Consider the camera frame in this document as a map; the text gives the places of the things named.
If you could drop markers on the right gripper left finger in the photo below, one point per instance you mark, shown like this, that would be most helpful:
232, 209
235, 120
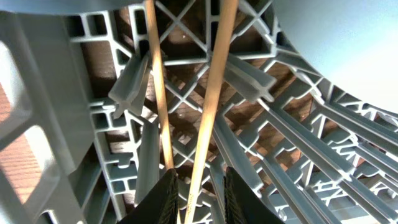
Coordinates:
160, 206

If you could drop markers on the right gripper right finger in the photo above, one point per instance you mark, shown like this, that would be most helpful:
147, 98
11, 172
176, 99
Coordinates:
242, 205

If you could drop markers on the blue plate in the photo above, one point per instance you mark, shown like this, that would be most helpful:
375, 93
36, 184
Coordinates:
353, 44

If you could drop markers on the wooden chopstick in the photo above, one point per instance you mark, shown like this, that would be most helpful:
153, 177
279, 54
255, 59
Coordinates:
218, 62
158, 76

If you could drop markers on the grey dishwasher rack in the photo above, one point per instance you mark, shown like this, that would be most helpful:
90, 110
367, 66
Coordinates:
71, 71

